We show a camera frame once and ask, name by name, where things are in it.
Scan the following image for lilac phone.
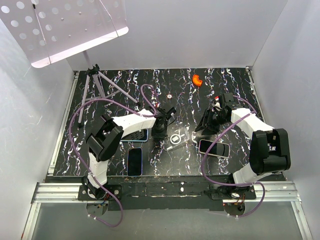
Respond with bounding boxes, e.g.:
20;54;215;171
122;129;148;142

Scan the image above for perforated music stand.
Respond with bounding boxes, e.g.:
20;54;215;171
0;0;129;133

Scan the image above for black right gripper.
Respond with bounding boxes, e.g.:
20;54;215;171
194;107;229;136

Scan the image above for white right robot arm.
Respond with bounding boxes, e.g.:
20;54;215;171
195;93;291;199

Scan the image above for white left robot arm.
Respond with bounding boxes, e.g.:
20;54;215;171
82;107;177;200

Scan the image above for pink phone case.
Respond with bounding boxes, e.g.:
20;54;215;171
198;139;231;159

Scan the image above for blue phone case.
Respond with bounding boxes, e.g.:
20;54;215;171
121;128;150;143

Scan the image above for purple edged black phone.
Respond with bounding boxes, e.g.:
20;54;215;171
127;147;143;177

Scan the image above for clear magnetic phone case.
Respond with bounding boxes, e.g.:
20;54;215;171
163;128;190;152

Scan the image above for orange curved plastic part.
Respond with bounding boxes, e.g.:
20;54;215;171
192;74;203;87

